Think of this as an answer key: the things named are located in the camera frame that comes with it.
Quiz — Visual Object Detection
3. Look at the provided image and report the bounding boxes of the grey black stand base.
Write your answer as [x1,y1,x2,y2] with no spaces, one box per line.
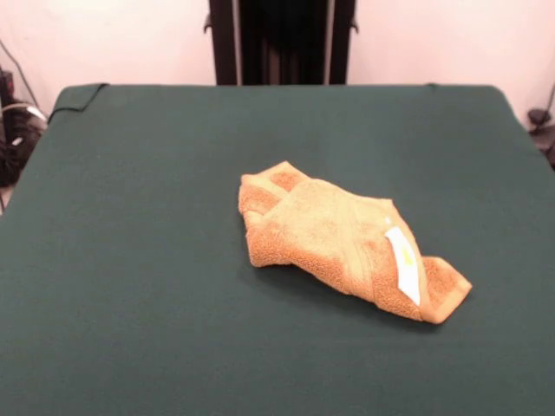
[527,81,555,171]

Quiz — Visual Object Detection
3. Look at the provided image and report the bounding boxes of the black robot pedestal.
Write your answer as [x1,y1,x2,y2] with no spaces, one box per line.
[202,0,360,86]

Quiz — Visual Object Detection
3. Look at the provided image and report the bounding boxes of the orange terry towel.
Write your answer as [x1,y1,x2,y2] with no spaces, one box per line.
[238,160,473,324]

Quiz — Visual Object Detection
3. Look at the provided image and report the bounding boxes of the dark green table cloth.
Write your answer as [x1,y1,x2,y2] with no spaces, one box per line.
[0,82,555,416]

